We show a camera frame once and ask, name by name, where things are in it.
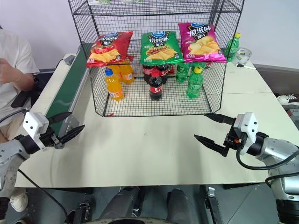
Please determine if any dark rounded robot leg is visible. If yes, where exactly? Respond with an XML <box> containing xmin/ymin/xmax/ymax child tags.
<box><xmin>166</xmin><ymin>188</ymin><xmax>196</xmax><ymax>221</ymax></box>
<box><xmin>100</xmin><ymin>186</ymin><xmax>146</xmax><ymax>221</ymax></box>

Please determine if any black table clamp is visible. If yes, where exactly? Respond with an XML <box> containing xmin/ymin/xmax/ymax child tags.
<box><xmin>73</xmin><ymin>202</ymin><xmax>91</xmax><ymax>221</ymax></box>
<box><xmin>205</xmin><ymin>186</ymin><xmax>225</xmax><ymax>224</ymax></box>

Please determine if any purple chips bag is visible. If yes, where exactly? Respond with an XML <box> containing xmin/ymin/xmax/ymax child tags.
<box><xmin>178</xmin><ymin>21</ymin><xmax>228</xmax><ymax>63</ymax></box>

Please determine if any green snack package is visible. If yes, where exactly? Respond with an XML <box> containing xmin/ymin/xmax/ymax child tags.
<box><xmin>88</xmin><ymin>0</ymin><xmax>111</xmax><ymax>6</ymax></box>

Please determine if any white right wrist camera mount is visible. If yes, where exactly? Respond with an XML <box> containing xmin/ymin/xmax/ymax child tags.
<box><xmin>233</xmin><ymin>112</ymin><xmax>258</xmax><ymax>156</ymax></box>

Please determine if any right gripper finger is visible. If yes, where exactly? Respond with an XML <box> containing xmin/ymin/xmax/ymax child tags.
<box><xmin>204</xmin><ymin>113</ymin><xmax>236</xmax><ymax>126</ymax></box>
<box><xmin>193</xmin><ymin>134</ymin><xmax>229</xmax><ymax>158</ymax></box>

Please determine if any white marker pen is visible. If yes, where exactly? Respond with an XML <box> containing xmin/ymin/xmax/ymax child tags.
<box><xmin>236</xmin><ymin>63</ymin><xmax>256</xmax><ymax>70</ymax></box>

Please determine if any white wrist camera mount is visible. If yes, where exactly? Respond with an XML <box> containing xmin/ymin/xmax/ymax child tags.
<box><xmin>233</xmin><ymin>112</ymin><xmax>258</xmax><ymax>156</ymax></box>
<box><xmin>22</xmin><ymin>112</ymin><xmax>50</xmax><ymax>150</ymax></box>

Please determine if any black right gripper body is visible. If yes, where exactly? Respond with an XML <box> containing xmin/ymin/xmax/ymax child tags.
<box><xmin>223</xmin><ymin>126</ymin><xmax>246</xmax><ymax>151</ymax></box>

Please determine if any cola bottle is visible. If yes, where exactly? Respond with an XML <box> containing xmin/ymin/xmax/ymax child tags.
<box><xmin>156</xmin><ymin>63</ymin><xmax>170</xmax><ymax>85</ymax></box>
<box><xmin>148</xmin><ymin>71</ymin><xmax>164</xmax><ymax>102</ymax></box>
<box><xmin>142</xmin><ymin>63</ymin><xmax>156</xmax><ymax>83</ymax></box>

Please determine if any orange soda bottle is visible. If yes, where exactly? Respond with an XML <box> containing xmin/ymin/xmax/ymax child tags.
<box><xmin>107</xmin><ymin>65</ymin><xmax>122</xmax><ymax>82</ymax></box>
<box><xmin>119</xmin><ymin>64</ymin><xmax>135</xmax><ymax>84</ymax></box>
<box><xmin>104</xmin><ymin>68</ymin><xmax>125</xmax><ymax>102</ymax></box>

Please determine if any person's bare hand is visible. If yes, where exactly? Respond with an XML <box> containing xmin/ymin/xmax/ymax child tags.
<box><xmin>0</xmin><ymin>58</ymin><xmax>17</xmax><ymax>84</ymax></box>

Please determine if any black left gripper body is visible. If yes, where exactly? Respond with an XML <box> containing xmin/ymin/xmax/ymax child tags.
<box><xmin>39</xmin><ymin>126</ymin><xmax>65</xmax><ymax>150</ymax></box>

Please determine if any grey equipment case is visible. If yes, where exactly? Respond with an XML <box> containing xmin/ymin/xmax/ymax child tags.
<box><xmin>285</xmin><ymin>102</ymin><xmax>299</xmax><ymax>130</ymax></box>

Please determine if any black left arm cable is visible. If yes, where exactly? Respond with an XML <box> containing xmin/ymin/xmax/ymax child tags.
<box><xmin>17</xmin><ymin>168</ymin><xmax>70</xmax><ymax>224</ymax></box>

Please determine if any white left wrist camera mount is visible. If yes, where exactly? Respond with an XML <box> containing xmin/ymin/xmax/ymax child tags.
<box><xmin>22</xmin><ymin>112</ymin><xmax>50</xmax><ymax>150</ymax></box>

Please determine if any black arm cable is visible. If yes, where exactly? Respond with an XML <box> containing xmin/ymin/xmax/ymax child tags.
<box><xmin>17</xmin><ymin>168</ymin><xmax>70</xmax><ymax>224</ymax></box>
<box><xmin>235</xmin><ymin>144</ymin><xmax>299</xmax><ymax>170</ymax></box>

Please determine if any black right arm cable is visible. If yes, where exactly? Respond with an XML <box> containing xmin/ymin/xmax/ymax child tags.
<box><xmin>235</xmin><ymin>144</ymin><xmax>299</xmax><ymax>170</ymax></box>

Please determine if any red chips bag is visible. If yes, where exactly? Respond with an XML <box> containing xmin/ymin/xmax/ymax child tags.
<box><xmin>85</xmin><ymin>31</ymin><xmax>134</xmax><ymax>69</ymax></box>

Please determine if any green chips bag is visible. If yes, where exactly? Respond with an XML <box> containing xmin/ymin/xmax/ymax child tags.
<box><xmin>139</xmin><ymin>30</ymin><xmax>185</xmax><ymax>65</ymax></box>

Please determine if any black wire mesh rack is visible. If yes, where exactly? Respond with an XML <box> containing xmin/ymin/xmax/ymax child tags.
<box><xmin>67</xmin><ymin>0</ymin><xmax>245</xmax><ymax>118</ymax></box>

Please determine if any person in white shirt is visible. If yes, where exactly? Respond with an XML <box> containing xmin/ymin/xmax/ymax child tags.
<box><xmin>0</xmin><ymin>25</ymin><xmax>41</xmax><ymax>144</ymax></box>

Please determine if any black chair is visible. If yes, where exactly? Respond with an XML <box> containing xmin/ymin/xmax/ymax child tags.
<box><xmin>10</xmin><ymin>71</ymin><xmax>55</xmax><ymax>108</ymax></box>

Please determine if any green conveyor belt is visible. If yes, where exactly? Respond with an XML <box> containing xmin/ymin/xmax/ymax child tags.
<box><xmin>43</xmin><ymin>43</ymin><xmax>92</xmax><ymax>139</ymax></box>

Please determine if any plain white sneaker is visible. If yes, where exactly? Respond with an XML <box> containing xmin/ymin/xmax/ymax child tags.
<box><xmin>9</xmin><ymin>187</ymin><xmax>29</xmax><ymax>213</ymax></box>

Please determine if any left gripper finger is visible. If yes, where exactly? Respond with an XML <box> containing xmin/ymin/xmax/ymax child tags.
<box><xmin>48</xmin><ymin>112</ymin><xmax>73</xmax><ymax>125</ymax></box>
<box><xmin>58</xmin><ymin>125</ymin><xmax>85</xmax><ymax>145</ymax></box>

